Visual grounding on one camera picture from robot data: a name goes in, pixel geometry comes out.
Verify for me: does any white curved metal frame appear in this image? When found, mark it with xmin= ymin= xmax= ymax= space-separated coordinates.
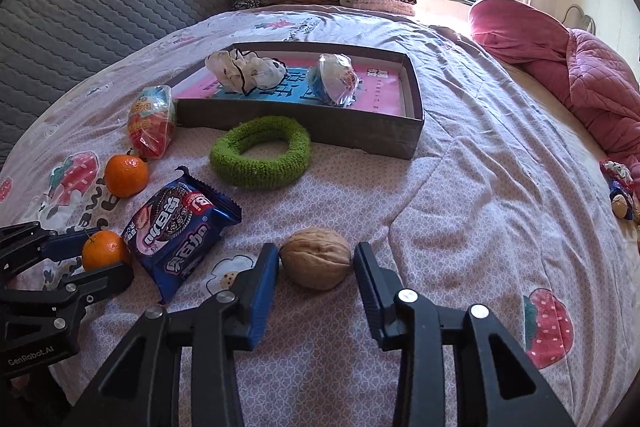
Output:
xmin=564 ymin=4 xmax=597 ymax=34

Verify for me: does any white patterned scrunchie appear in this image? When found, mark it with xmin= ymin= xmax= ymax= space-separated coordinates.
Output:
xmin=205 ymin=48 xmax=287 ymax=96

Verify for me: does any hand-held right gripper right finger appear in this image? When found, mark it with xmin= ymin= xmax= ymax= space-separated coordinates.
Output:
xmin=353 ymin=243 xmax=576 ymax=427

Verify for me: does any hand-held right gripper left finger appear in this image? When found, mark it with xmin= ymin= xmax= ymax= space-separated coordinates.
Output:
xmin=65 ymin=243 xmax=280 ymax=427

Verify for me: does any tangerine with stem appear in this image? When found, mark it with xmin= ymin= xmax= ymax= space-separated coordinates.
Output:
xmin=81 ymin=229 xmax=132 ymax=272

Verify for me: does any small colourful doll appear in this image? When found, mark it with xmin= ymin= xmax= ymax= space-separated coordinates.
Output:
xmin=600 ymin=159 xmax=640 ymax=223

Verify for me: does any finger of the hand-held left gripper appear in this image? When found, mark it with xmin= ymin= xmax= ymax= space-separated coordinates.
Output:
xmin=0 ymin=261 xmax=135 ymax=348
xmin=0 ymin=222 xmax=97 ymax=280

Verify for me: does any egg-shaped candy packet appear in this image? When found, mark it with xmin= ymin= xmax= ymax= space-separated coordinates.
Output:
xmin=126 ymin=85 xmax=177 ymax=159

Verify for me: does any clear-wrapped blue white packet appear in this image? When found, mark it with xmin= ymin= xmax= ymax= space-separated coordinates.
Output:
xmin=306 ymin=53 xmax=360 ymax=108

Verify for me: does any grey quilted headboard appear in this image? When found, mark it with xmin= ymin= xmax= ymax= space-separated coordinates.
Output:
xmin=0 ymin=0 xmax=236 ymax=168

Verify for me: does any walnut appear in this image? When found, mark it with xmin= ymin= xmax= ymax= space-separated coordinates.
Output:
xmin=278 ymin=228 xmax=353 ymax=291

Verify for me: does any shallow cardboard box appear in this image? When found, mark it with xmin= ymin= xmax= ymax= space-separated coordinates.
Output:
xmin=170 ymin=42 xmax=426 ymax=160

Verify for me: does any blue cookie packet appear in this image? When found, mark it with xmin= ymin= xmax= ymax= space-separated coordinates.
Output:
xmin=121 ymin=166 xmax=243 ymax=305

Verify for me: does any pink quilt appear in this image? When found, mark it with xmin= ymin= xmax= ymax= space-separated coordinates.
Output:
xmin=469 ymin=0 xmax=640 ymax=168

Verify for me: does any green fluffy scrunchie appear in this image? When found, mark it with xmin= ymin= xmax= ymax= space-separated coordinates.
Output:
xmin=209 ymin=116 xmax=312 ymax=188

